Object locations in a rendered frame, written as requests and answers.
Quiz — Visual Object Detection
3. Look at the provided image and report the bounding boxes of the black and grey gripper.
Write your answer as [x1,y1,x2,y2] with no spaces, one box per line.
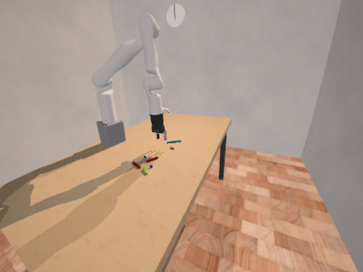
[149,105,169,141]

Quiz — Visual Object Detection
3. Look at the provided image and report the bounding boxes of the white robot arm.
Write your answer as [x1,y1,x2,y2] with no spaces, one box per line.
[91,14,163,124]

